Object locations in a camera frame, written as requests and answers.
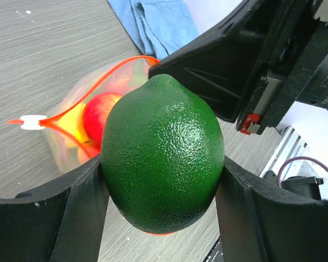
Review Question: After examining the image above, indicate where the red toy apple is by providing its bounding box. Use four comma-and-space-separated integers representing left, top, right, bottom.
82, 92, 123, 147

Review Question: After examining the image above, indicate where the blue cloth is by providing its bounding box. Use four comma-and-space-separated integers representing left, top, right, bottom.
108, 0, 198, 60

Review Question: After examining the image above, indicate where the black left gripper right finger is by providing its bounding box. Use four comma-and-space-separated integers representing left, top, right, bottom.
215, 158, 328, 261

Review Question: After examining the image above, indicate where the dark green toy fruit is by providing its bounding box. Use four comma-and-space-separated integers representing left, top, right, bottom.
101, 74, 225, 235

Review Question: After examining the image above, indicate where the yellow toy lemon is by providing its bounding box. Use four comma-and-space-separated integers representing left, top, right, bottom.
58, 103, 91, 143

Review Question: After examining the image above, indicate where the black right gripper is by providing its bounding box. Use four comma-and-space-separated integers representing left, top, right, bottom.
149, 1, 328, 135

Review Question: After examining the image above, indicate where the clear zip top bag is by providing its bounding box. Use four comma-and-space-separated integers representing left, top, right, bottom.
7, 55, 159, 173

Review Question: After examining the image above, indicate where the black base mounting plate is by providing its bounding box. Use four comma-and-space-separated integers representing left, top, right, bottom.
203, 237, 224, 262

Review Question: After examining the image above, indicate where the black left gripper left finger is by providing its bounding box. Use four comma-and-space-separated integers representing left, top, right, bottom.
0, 156, 109, 261

